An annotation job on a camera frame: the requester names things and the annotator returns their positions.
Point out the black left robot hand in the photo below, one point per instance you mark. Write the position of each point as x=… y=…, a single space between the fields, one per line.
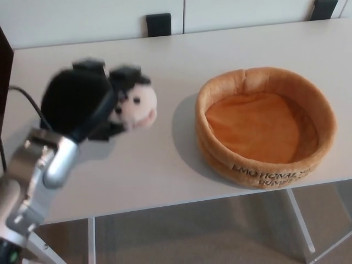
x=74 y=101

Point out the pink plush dumpling toy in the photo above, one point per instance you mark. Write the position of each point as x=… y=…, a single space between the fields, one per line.
x=140 y=107

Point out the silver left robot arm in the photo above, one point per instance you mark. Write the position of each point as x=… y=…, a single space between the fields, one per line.
x=55 y=162

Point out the black robot body part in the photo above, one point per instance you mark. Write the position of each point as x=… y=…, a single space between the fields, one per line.
x=8 y=253

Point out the orange plush round basket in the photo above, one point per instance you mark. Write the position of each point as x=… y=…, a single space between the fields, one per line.
x=247 y=123

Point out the dark brown panel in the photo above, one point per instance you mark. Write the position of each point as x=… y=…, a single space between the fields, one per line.
x=4 y=82

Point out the white cabinet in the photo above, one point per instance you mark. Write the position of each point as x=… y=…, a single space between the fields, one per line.
x=82 y=22

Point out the black rectangular bracket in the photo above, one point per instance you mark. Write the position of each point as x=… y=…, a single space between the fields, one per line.
x=158 y=24
x=327 y=9

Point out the white left table leg frame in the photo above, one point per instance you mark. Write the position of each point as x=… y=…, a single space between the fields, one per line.
x=91 y=242

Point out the white table leg frame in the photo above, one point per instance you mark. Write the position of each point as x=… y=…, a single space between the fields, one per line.
x=299 y=220
x=91 y=242

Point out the white right table leg frame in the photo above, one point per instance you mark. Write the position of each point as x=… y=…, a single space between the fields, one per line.
x=299 y=220

